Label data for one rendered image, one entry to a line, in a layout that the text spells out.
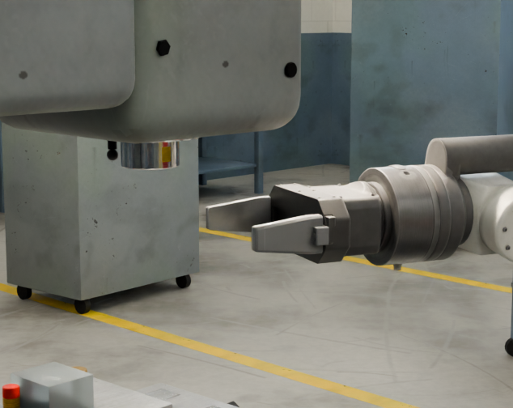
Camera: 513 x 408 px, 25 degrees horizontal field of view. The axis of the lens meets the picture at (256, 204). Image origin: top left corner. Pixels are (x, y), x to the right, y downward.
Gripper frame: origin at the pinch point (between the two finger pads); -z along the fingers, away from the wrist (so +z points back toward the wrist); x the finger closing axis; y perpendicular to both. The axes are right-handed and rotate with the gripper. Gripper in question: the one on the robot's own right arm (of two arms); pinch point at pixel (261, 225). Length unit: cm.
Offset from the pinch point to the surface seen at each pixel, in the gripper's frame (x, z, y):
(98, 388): -17.7, -10.0, 18.5
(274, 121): 6.7, -1.8, -9.6
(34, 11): 18.1, -23.0, -18.2
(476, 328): -341, 251, 122
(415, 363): -305, 198, 122
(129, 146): 1.1, -11.9, -7.5
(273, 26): 7.7, -2.3, -17.0
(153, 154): 2.3, -10.4, -6.9
